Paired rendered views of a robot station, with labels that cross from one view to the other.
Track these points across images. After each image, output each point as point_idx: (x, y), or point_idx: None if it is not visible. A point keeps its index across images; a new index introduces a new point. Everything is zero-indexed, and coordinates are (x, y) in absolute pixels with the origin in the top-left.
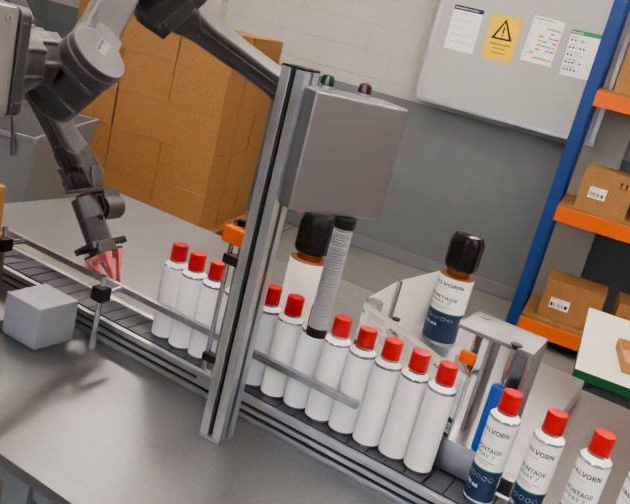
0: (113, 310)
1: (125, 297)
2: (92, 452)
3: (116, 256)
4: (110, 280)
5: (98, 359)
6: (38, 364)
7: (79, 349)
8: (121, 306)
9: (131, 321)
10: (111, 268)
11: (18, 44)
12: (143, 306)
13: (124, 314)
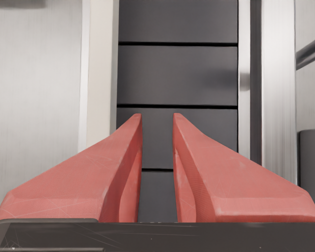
0: (172, 109)
1: (114, 102)
2: None
3: (117, 194)
4: (294, 51)
5: None
6: None
7: None
8: (119, 119)
9: (184, 11)
10: (208, 139)
11: None
12: (116, 2)
13: (162, 64)
